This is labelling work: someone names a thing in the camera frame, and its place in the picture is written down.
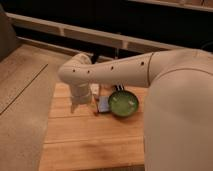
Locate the small orange carrot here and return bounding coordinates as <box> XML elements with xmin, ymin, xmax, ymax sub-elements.
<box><xmin>94</xmin><ymin>108</ymin><xmax>99</xmax><ymax>116</ymax></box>

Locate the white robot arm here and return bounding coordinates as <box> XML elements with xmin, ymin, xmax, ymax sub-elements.
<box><xmin>58</xmin><ymin>48</ymin><xmax>213</xmax><ymax>171</ymax></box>

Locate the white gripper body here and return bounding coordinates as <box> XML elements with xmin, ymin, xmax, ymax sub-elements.
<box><xmin>69</xmin><ymin>83</ymin><xmax>92</xmax><ymax>105</ymax></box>

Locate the green ceramic bowl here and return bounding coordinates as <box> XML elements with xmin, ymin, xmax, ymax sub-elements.
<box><xmin>108</xmin><ymin>90</ymin><xmax>139</xmax><ymax>117</ymax></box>

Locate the blue sponge block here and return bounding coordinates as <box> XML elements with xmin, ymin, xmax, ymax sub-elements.
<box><xmin>98</xmin><ymin>96</ymin><xmax>109</xmax><ymax>113</ymax></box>

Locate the white window frame rail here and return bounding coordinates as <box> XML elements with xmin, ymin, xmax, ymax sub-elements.
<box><xmin>6</xmin><ymin>13</ymin><xmax>182</xmax><ymax>53</ymax></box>

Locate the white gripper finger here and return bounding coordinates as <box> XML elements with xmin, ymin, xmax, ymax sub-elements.
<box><xmin>70</xmin><ymin>104</ymin><xmax>76</xmax><ymax>113</ymax></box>
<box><xmin>92</xmin><ymin>95</ymin><xmax>99</xmax><ymax>101</ymax></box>

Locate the wooden board table top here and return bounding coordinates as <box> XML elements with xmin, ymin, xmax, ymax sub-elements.
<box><xmin>39</xmin><ymin>83</ymin><xmax>145</xmax><ymax>171</ymax></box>

